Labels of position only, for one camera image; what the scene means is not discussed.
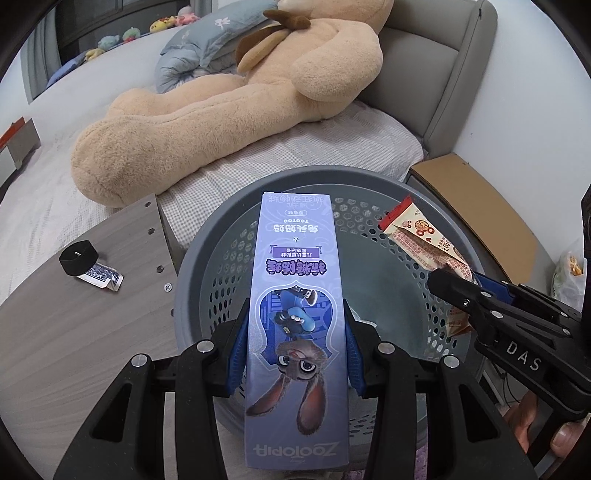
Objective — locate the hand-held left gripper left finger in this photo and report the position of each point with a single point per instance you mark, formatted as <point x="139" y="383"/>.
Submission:
<point x="236" y="364"/>

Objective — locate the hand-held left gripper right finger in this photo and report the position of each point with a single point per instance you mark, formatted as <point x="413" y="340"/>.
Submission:
<point x="356" y="364"/>

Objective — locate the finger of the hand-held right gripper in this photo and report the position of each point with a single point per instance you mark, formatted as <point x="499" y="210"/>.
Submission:
<point x="494" y="286"/>
<point x="450" y="288"/>

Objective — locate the beige snack wrapper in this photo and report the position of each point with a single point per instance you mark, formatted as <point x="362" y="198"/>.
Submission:
<point x="425" y="244"/>

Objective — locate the purple toothpaste box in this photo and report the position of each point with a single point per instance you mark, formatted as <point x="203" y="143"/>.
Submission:
<point x="295" y="323"/>

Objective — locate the grey perforated waste basket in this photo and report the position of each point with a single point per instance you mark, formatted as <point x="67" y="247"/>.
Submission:
<point x="217" y="240"/>

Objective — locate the person's right hand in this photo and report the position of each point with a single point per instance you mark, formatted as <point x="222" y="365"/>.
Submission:
<point x="519" y="420"/>

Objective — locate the clear plastic bag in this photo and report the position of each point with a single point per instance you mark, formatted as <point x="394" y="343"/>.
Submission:
<point x="570" y="277"/>

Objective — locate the brown cardboard nightstand top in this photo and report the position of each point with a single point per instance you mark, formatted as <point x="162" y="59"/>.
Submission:
<point x="471" y="194"/>

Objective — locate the blue patterned card box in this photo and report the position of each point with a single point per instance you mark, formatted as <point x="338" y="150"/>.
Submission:
<point x="106" y="278"/>

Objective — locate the checkered mattress pad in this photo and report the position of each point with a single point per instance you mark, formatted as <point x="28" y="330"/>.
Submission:
<point x="323" y="147"/>

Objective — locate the black round cap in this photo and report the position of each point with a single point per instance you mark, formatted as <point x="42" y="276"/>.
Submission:
<point x="78" y="258"/>

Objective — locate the grey upholstered headboard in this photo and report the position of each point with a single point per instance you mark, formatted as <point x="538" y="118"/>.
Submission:
<point x="429" y="83"/>

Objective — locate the large beige teddy bear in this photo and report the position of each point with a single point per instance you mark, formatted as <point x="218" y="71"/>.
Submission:
<point x="207" y="124"/>

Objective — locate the pale grey bed sheet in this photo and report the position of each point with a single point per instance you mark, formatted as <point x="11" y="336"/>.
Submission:
<point x="46" y="194"/>

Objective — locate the folded grey duvet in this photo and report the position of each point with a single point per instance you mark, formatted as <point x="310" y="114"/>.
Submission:
<point x="184" y="69"/>

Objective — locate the white drawer cabinet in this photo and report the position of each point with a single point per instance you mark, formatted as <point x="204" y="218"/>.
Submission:
<point x="21" y="147"/>

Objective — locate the orange flat box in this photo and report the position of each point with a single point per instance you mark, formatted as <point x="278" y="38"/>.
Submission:
<point x="9" y="131"/>

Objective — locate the grey-blue floral pillow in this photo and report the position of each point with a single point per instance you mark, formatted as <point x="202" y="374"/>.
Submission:
<point x="207" y="27"/>

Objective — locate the blue cushion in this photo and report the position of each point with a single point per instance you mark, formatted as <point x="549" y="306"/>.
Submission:
<point x="64" y="71"/>

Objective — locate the small yellow plush toy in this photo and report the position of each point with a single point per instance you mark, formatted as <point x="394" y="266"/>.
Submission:
<point x="92" y="53"/>

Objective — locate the green plush toy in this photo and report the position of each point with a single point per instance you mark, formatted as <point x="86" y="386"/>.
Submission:
<point x="131" y="34"/>
<point x="108" y="41"/>

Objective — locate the yellow and red plush toy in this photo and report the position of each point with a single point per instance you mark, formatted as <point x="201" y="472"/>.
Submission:
<point x="164" y="23"/>

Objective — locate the pink plush toy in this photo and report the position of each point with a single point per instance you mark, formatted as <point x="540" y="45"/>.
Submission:
<point x="187" y="11"/>

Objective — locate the grey curtain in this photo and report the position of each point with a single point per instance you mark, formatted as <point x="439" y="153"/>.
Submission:
<point x="39" y="64"/>

